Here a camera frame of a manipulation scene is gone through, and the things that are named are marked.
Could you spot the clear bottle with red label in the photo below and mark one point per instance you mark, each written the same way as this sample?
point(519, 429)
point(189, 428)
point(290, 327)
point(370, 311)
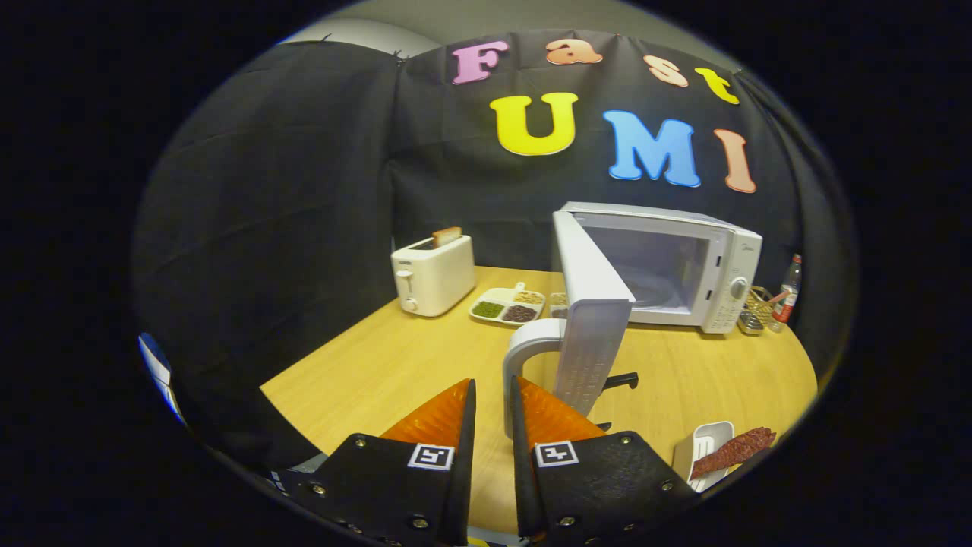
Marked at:
point(788, 296)

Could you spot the red white striped straw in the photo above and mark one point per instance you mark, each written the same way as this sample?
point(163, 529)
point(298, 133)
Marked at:
point(776, 298)

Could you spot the toast slice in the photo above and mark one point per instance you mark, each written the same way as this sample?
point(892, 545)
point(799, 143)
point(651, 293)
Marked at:
point(446, 236)

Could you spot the cream pop-up toaster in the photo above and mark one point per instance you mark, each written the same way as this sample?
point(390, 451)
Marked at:
point(437, 277)

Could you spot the white toaster oven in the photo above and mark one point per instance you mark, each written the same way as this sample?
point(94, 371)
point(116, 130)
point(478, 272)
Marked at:
point(592, 304)

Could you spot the white divided bean dish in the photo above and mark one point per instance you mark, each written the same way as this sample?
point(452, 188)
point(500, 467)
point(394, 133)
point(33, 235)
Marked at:
point(505, 309)

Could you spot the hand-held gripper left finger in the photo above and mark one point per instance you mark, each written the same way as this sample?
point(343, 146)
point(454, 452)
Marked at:
point(465, 471)

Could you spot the brown dried meat strip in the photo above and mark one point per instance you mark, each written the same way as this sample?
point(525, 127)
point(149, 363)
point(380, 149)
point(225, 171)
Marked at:
point(733, 452)

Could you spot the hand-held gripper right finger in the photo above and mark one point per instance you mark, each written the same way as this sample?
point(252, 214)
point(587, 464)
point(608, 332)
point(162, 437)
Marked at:
point(524, 471)

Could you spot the small white ribbed tray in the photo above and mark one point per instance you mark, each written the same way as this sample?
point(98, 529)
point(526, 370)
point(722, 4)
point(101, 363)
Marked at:
point(702, 448)

